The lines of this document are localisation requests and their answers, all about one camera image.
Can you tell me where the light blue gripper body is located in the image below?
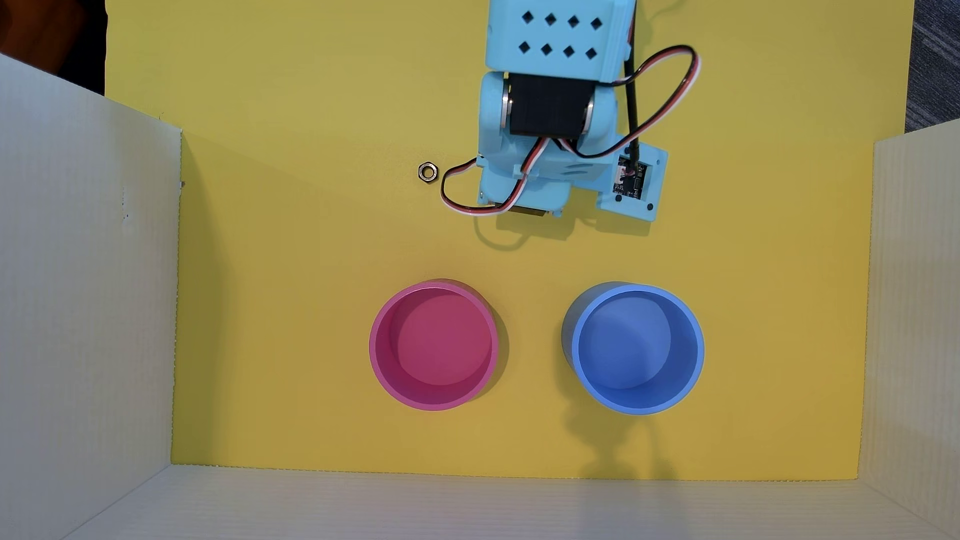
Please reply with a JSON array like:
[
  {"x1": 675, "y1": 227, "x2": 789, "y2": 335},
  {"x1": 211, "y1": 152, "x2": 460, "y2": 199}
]
[{"x1": 475, "y1": 69, "x2": 621, "y2": 217}]

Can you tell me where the yellow paper mat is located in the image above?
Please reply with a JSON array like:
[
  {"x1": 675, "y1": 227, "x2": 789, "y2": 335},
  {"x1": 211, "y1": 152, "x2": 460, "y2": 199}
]
[{"x1": 105, "y1": 0, "x2": 916, "y2": 482}]

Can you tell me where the pink round cup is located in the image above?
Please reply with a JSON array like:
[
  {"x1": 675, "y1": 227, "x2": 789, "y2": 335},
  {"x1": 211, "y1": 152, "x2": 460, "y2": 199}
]
[{"x1": 368, "y1": 279, "x2": 501, "y2": 412}]

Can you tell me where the black camera cable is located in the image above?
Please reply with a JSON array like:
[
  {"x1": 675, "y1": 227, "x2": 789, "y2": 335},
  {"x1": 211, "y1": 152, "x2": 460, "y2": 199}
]
[{"x1": 624, "y1": 0, "x2": 643, "y2": 175}]

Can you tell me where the red white black servo cable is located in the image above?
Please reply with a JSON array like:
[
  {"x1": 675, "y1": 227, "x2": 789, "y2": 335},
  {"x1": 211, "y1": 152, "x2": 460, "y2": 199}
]
[{"x1": 440, "y1": 45, "x2": 702, "y2": 217}]

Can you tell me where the blue round cup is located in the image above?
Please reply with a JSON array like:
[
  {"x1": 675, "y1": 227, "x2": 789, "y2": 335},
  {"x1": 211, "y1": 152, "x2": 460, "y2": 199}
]
[{"x1": 561, "y1": 282, "x2": 706, "y2": 417}]

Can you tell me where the white corrugated cardboard enclosure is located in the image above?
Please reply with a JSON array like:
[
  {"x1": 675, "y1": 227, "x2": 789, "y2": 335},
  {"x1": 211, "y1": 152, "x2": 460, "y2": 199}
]
[{"x1": 0, "y1": 52, "x2": 960, "y2": 540}]

